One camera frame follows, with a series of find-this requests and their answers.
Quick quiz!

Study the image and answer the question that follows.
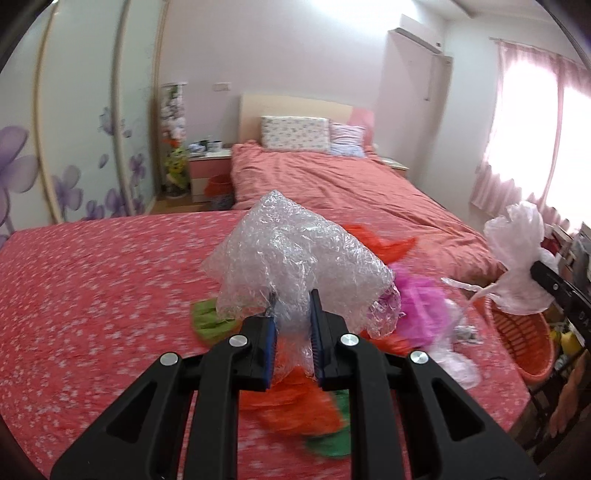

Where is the pale pink plastic bag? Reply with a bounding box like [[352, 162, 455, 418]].
[[442, 201, 558, 315]]

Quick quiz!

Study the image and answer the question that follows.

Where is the green paw print bag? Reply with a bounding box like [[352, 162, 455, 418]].
[[190, 298, 239, 347]]

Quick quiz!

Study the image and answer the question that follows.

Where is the magenta plastic bag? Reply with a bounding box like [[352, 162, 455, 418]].
[[390, 263, 451, 347]]

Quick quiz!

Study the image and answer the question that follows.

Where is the clear bubble wrap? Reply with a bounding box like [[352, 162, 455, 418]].
[[202, 190, 403, 379]]

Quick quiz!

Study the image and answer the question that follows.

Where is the orange plastic bag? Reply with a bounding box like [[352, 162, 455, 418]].
[[342, 224, 417, 265]]

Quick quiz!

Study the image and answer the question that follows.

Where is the orange plastic laundry basket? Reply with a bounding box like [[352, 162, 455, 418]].
[[481, 299, 555, 386]]

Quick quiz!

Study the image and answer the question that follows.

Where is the red floral bed sheet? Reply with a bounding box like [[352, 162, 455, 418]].
[[1, 211, 530, 479]]

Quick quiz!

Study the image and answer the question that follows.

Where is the orange bag near gripper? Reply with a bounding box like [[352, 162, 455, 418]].
[[239, 367, 352, 459]]

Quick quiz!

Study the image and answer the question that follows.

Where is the pink window curtain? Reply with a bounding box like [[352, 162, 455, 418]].
[[470, 41, 590, 231]]

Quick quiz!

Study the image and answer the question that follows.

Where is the far side nightstand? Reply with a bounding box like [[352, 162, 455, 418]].
[[380, 157, 409, 178]]

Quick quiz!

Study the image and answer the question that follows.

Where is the salmon pink duvet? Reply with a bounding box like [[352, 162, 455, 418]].
[[230, 141, 502, 284]]

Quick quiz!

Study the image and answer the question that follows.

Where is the small red waste bin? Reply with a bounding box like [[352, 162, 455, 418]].
[[204, 174, 235, 210]]

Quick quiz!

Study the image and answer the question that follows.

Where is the pink white nightstand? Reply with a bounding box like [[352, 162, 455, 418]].
[[188, 148, 231, 203]]

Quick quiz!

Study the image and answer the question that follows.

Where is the pink striped pillow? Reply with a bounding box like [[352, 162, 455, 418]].
[[329, 122, 366, 158]]

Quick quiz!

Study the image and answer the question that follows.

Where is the white air conditioner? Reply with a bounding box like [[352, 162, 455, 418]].
[[393, 27, 443, 55]]

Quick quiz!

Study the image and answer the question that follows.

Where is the white floral pillow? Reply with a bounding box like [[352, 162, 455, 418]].
[[260, 115, 331, 153]]

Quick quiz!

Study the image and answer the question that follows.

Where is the plush toy display column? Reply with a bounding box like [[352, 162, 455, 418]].
[[159, 83, 189, 198]]

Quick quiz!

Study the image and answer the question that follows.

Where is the beige wooden headboard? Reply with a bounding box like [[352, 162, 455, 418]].
[[236, 94, 375, 146]]

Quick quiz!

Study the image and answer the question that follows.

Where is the sliding wardrobe with flowers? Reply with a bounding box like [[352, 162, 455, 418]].
[[1, 0, 167, 239]]

